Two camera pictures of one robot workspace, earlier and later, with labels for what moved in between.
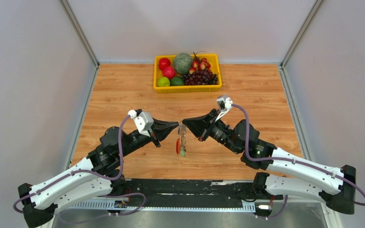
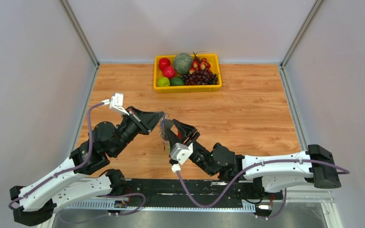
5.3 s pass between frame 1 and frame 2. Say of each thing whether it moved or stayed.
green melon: stayed
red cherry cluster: stayed
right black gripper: moved
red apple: stayed
